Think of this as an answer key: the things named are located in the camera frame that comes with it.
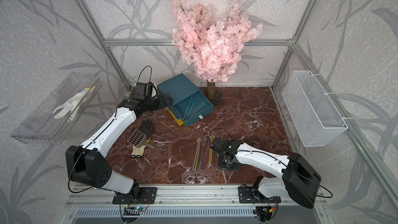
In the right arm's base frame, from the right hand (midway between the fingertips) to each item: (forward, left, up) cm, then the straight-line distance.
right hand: (222, 167), depth 80 cm
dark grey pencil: (+11, +9, -2) cm, 15 cm away
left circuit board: (-17, +39, -1) cm, 43 cm away
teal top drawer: (+29, +16, +13) cm, 36 cm away
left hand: (+29, +30, +20) cm, 46 cm away
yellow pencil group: (+17, +5, -3) cm, 18 cm away
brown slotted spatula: (+15, +49, +2) cm, 51 cm away
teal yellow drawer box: (+40, +25, +19) cm, 51 cm away
